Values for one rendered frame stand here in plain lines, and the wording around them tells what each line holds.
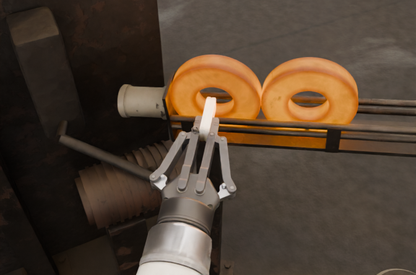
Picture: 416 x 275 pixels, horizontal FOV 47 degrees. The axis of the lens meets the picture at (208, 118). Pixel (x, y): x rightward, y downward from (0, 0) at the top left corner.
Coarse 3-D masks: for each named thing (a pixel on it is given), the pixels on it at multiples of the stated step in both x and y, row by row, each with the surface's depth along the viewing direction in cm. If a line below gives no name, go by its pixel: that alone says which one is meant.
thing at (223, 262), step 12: (204, 144) 88; (216, 156) 90; (216, 168) 92; (216, 180) 95; (216, 216) 104; (216, 228) 108; (216, 240) 112; (216, 252) 116; (216, 264) 121; (228, 264) 134
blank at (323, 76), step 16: (288, 64) 75; (304, 64) 73; (320, 64) 73; (336, 64) 74; (272, 80) 75; (288, 80) 74; (304, 80) 74; (320, 80) 73; (336, 80) 73; (352, 80) 75; (272, 96) 77; (288, 96) 77; (336, 96) 75; (352, 96) 74; (272, 112) 80; (288, 112) 79; (304, 112) 81; (320, 112) 80; (336, 112) 77; (352, 112) 77; (288, 128) 82
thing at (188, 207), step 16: (192, 176) 69; (176, 192) 67; (192, 192) 67; (208, 192) 67; (160, 208) 65; (176, 208) 63; (192, 208) 63; (208, 208) 64; (192, 224) 62; (208, 224) 64
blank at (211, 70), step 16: (192, 64) 77; (208, 64) 75; (224, 64) 76; (240, 64) 77; (176, 80) 78; (192, 80) 78; (208, 80) 77; (224, 80) 77; (240, 80) 76; (256, 80) 78; (176, 96) 81; (192, 96) 80; (240, 96) 78; (256, 96) 78; (192, 112) 83; (224, 112) 83; (240, 112) 81; (256, 112) 81
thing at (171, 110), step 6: (174, 72) 84; (168, 84) 82; (168, 90) 81; (168, 96) 81; (168, 102) 81; (168, 108) 81; (174, 108) 85; (168, 114) 82; (174, 114) 85; (168, 120) 83; (168, 126) 84; (174, 132) 86; (174, 138) 86
